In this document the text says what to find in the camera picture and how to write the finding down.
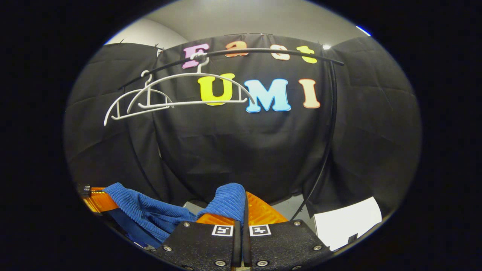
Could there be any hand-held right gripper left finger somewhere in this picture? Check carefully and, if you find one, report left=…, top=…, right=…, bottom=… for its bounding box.
left=152, top=213, right=242, bottom=271

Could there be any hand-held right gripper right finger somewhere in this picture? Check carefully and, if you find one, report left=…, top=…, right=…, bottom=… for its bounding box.
left=242, top=191, right=335, bottom=271

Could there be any blue corduroy jacket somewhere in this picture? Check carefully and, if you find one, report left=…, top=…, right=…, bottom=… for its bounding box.
left=102, top=183, right=247, bottom=249

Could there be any white plastic clothes hanger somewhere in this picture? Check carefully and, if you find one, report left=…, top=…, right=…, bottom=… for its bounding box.
left=126, top=53, right=256, bottom=113
left=104, top=70, right=174, bottom=126

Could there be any black metal clothes rack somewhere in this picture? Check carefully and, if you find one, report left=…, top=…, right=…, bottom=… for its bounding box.
left=118, top=48, right=345, bottom=222

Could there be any white paper sheet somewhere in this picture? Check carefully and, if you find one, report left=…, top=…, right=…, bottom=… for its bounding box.
left=313, top=196, right=383, bottom=252

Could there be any black backdrop cloth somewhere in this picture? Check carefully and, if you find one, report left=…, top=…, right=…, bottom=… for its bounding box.
left=63, top=33, right=422, bottom=226

